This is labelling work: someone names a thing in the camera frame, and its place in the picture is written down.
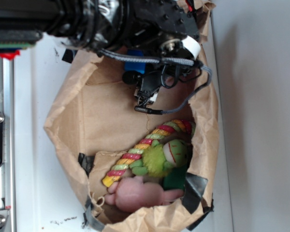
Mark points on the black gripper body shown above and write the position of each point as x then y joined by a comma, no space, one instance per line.
162,28

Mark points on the blue rectangular block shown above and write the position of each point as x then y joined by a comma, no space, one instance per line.
135,66

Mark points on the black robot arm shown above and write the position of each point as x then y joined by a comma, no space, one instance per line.
92,25

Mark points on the green rectangular block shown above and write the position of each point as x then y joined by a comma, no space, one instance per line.
175,179

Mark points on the brown paper bag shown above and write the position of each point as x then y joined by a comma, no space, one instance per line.
95,119

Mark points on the green plush monkey toy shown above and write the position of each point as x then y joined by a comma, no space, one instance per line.
161,159

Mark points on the pink plush toy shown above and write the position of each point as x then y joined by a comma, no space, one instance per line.
132,193

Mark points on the small black gripper camera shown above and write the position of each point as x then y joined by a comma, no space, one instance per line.
147,85

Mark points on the multicolour rope ring toy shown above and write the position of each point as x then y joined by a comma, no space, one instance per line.
162,131

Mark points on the aluminium frame rail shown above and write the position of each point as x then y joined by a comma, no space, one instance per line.
7,168

